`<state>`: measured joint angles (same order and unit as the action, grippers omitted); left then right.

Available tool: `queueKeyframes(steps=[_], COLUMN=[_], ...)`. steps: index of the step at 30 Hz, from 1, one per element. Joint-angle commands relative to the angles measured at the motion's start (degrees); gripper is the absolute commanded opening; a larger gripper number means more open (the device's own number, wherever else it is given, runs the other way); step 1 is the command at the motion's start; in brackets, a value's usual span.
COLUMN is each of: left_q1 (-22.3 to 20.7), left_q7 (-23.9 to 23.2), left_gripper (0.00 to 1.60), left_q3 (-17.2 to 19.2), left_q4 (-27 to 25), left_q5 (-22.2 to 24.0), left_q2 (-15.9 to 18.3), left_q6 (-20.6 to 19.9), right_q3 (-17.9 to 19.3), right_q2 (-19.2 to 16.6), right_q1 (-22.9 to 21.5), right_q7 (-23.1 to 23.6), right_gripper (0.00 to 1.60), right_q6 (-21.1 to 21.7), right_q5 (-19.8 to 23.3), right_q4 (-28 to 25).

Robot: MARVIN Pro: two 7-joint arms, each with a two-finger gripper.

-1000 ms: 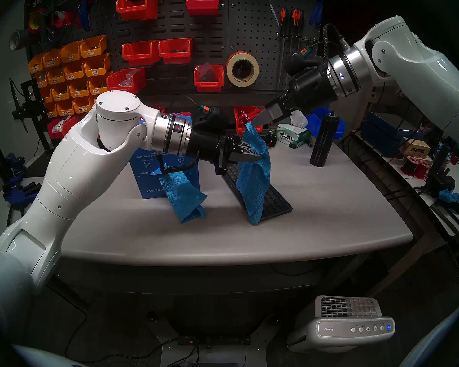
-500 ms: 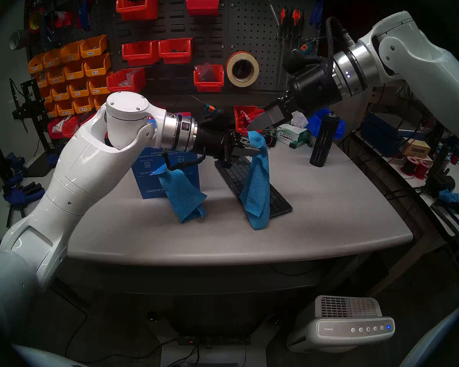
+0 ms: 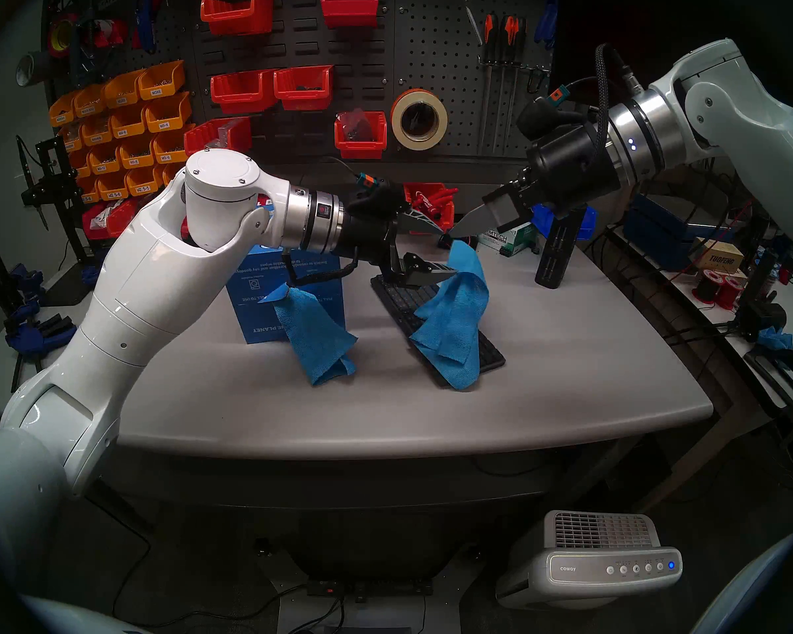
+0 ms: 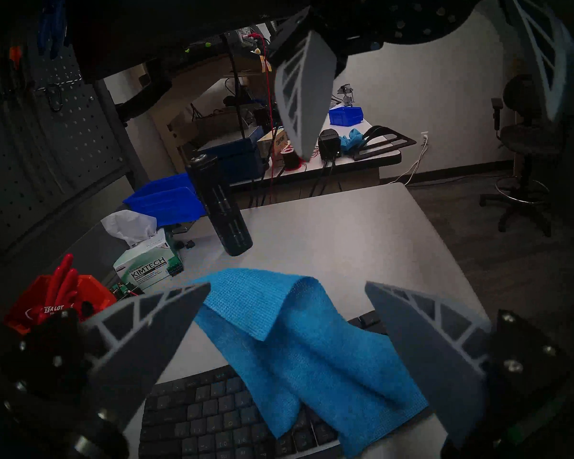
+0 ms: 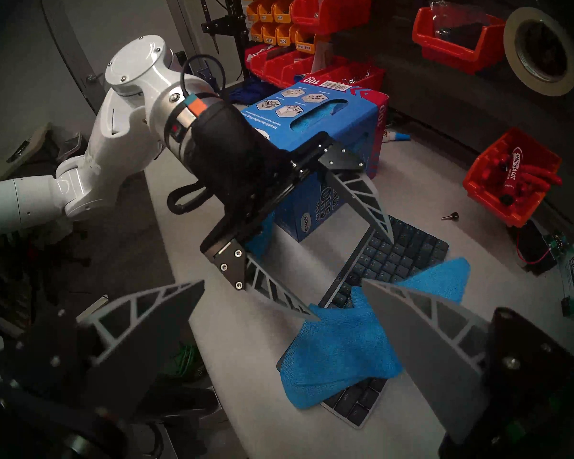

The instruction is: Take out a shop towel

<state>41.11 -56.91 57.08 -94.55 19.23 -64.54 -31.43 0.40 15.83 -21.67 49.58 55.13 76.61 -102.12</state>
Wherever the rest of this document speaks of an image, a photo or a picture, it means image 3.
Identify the beige masking tape roll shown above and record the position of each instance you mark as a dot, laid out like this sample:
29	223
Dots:
397	121

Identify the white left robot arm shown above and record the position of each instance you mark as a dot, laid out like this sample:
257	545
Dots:
139	309

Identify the small cardboard box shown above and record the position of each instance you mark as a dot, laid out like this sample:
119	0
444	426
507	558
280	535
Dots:
719	256

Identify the red bin with black parts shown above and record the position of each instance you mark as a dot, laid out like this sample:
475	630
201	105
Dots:
361	140

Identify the dark blue storage box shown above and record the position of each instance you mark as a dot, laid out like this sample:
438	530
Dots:
661	233

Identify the white air purifier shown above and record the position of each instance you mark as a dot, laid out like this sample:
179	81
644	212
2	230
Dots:
588	560

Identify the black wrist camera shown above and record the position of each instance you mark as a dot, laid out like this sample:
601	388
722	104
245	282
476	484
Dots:
545	119
378	201

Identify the blue black bar clamp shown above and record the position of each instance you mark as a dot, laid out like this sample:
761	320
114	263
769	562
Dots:
26	282
36	339

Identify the black power adapter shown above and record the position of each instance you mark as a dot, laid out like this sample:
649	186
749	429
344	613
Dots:
760	316

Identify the black cylindrical bottle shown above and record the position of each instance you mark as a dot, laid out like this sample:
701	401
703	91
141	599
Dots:
558	253

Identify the deep red plastic storage bin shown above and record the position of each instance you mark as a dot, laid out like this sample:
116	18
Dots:
350	6

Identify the yellow small parts bin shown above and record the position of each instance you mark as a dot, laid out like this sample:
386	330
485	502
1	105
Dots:
89	100
172	174
104	158
112	187
61	109
137	152
143	181
89	193
122	88
162	79
96	131
168	113
71	136
129	121
168	147
79	164

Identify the black power strip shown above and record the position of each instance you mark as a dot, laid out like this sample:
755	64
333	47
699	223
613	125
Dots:
370	588

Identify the black metal stand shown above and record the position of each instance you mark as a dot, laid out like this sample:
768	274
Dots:
56	183

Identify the blue plastic bin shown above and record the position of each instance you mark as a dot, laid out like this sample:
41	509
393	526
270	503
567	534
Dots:
540	220

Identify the red bin with clear bags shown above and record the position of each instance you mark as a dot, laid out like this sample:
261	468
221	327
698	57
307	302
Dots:
218	134

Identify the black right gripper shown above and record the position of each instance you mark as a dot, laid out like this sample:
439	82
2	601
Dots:
568	167

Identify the red bin with white bags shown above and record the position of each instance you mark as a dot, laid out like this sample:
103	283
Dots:
96	222

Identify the Kimtech tissue box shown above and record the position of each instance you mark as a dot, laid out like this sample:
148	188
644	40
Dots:
509	241

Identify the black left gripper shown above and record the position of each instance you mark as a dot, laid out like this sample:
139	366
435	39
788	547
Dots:
370	236

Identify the crumpled blue rag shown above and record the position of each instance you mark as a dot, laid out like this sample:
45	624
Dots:
775	339

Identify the grey duct tape roll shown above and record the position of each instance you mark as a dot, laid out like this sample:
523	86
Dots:
26	71

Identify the blue microfiber shop towel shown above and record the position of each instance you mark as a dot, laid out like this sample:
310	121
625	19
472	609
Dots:
317	342
456	322

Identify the red bin with markers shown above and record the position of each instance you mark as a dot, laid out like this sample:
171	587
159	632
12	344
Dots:
436	200

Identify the dark grey pegboard panel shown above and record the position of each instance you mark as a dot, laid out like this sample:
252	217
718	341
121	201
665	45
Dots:
436	65

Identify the red yellow tape roll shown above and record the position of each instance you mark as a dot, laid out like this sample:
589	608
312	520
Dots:
59	39

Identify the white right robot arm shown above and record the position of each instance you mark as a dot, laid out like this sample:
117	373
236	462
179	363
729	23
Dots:
733	111

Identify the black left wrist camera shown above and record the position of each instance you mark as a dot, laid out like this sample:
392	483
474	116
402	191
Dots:
378	201

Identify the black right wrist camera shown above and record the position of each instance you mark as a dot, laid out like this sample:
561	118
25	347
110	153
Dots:
545	119

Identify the black monitor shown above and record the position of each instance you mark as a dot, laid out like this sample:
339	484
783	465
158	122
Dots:
700	12

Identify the blue shop towel box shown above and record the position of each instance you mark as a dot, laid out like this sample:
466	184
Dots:
258	309

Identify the black computer keyboard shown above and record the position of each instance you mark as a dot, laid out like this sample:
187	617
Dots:
396	309

